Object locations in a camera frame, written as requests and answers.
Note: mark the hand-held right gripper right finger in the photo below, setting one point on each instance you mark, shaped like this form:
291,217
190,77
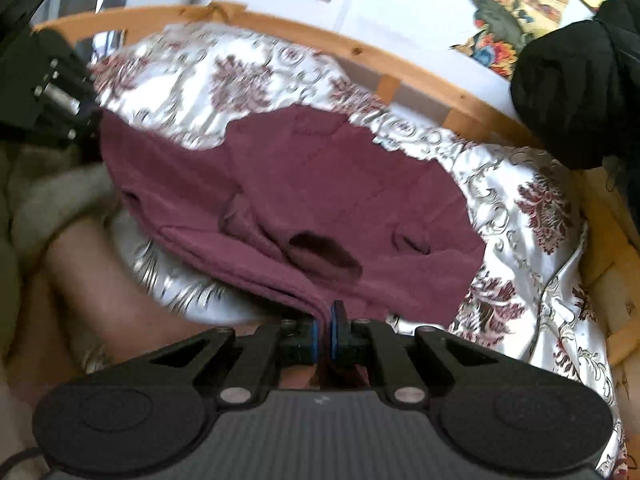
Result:
335,337

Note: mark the black quilted coat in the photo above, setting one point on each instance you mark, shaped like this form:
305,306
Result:
575,85

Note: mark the white floral satin blanket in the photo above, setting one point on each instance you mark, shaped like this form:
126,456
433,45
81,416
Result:
525,270

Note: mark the landscape wall poster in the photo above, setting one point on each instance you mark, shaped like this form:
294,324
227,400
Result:
500,10

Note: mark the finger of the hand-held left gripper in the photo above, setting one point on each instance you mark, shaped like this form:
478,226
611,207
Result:
60,90

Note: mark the beige fleece blanket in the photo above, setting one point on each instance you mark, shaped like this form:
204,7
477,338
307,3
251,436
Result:
45,190

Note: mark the wooden bed frame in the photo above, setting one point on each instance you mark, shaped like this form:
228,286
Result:
356,52

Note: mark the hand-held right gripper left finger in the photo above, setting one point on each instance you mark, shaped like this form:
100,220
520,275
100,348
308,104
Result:
312,342

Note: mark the maroon long-sleeve shirt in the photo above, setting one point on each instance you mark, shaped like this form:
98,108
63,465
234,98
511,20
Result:
325,185

